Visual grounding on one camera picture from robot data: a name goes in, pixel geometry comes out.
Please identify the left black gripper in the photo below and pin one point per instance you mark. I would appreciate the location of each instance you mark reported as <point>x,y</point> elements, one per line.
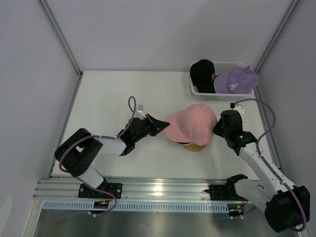
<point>156,126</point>

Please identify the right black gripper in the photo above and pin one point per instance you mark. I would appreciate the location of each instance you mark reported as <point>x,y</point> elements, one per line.
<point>216,129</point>

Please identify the dark green NY cap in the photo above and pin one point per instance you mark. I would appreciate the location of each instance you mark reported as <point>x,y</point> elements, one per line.
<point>185,143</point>

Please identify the pink baseball cap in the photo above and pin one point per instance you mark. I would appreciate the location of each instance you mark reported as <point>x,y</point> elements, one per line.
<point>193,125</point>

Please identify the purple LA baseball cap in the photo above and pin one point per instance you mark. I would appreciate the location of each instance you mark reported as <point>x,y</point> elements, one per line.
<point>237,80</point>

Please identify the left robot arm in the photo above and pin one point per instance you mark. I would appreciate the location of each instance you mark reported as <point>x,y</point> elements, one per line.
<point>78,152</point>

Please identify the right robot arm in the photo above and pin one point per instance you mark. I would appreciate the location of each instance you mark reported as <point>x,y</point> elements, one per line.
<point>284,204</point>

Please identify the wooden hat stand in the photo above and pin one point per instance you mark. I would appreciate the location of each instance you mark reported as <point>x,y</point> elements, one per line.
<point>192,147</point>

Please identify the white plastic basket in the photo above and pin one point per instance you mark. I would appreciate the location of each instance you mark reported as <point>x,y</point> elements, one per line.
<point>220,67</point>

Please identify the black gold-logo cap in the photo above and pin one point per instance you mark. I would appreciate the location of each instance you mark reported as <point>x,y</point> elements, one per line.
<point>203,75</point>

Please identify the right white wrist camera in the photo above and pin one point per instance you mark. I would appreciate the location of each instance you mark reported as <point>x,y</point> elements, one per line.
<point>237,107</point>

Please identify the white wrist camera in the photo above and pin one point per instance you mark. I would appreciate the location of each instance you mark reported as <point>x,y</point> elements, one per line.
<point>140,112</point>
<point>237,107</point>

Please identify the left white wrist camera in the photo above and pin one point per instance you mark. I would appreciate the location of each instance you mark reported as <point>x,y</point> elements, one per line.
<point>140,112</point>

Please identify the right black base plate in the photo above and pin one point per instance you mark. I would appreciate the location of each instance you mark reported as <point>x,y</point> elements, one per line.
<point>223,193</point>

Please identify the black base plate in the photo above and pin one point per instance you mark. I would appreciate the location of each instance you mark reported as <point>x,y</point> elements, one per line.
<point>223,193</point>
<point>114,189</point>

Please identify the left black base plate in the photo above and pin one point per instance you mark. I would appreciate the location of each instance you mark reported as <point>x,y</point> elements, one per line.
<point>114,189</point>

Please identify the white slotted cable duct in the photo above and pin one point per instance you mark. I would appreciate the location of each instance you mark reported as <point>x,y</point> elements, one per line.
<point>209,207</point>

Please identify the aluminium mounting rail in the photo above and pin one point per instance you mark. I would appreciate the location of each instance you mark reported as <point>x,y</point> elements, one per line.
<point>133,189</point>

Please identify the right aluminium corner post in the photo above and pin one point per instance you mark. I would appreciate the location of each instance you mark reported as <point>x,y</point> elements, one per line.
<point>294,4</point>

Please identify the aluminium corner post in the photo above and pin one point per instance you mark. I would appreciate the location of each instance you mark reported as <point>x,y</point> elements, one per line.
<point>59,35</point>
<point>294,4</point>

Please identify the left aluminium corner post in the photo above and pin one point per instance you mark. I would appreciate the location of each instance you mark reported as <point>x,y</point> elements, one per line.
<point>59,35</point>

